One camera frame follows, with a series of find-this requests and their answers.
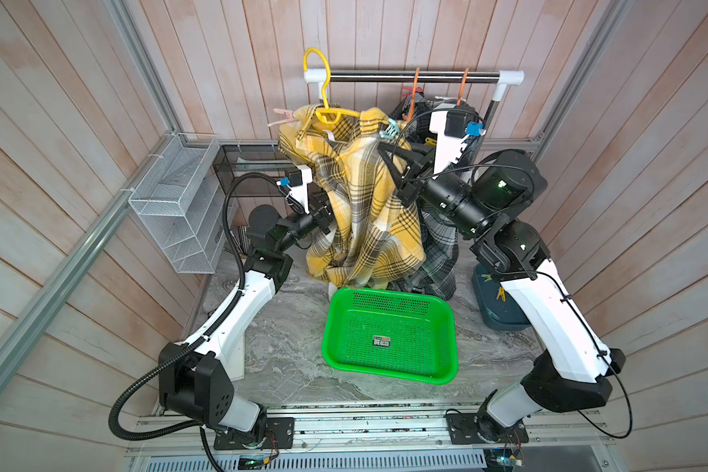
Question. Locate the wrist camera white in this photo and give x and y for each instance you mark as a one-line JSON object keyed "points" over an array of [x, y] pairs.
{"points": [[458, 127], [294, 187]]}

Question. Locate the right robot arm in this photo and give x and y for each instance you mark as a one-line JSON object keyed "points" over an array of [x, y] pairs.
{"points": [[576, 371]]}

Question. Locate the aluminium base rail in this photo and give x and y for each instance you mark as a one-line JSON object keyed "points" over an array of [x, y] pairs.
{"points": [[399, 435]]}

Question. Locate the orange hanger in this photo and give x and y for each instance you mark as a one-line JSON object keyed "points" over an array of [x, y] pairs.
{"points": [[412, 101], [462, 87]]}

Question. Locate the white wire mesh shelf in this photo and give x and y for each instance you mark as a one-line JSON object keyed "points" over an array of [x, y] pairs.
{"points": [[179, 200]]}

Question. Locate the grey plaid shirt right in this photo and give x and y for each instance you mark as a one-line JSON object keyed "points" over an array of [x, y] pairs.
{"points": [[435, 277]]}

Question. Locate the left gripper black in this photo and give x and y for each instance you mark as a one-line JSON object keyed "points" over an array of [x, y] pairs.
{"points": [[321, 211]]}

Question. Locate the orange hanger left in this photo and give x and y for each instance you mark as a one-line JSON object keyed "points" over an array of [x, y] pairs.
{"points": [[412, 101]]}

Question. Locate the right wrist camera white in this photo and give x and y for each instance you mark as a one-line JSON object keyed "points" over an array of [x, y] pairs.
{"points": [[458, 127]]}

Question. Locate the green plastic basket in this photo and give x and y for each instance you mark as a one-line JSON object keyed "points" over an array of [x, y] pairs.
{"points": [[392, 334]]}

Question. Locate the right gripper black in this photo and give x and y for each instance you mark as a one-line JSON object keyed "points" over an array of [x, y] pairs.
{"points": [[417, 172]]}

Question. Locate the grey plaid shirt left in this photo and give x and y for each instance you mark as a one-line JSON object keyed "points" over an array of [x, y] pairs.
{"points": [[416, 130]]}

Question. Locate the black mesh wall basket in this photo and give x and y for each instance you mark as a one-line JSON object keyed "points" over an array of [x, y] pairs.
{"points": [[235, 159]]}

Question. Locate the mint green clothespin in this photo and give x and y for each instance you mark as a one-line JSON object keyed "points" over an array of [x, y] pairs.
{"points": [[392, 131]]}

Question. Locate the dark teal tray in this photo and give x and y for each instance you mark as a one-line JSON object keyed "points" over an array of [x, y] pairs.
{"points": [[499, 311]]}

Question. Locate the metal clothes rack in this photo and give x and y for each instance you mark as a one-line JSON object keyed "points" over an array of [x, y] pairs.
{"points": [[413, 76]]}

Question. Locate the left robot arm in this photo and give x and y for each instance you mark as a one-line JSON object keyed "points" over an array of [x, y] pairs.
{"points": [[192, 374]]}

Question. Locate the pink clothespin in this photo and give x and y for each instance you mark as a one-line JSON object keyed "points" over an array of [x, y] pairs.
{"points": [[287, 117]]}

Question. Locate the orange hanger right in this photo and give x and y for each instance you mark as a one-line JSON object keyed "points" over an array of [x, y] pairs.
{"points": [[462, 87]]}

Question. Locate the yellow plastic hanger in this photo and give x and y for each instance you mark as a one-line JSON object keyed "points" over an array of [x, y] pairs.
{"points": [[321, 78]]}

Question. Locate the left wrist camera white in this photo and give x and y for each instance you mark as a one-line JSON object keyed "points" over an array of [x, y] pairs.
{"points": [[294, 187]]}

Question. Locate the grey plaid shirt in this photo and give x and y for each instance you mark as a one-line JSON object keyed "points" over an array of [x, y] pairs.
{"points": [[435, 277], [416, 130]]}

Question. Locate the yellow plaid shirt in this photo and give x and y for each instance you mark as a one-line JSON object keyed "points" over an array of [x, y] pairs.
{"points": [[374, 240]]}

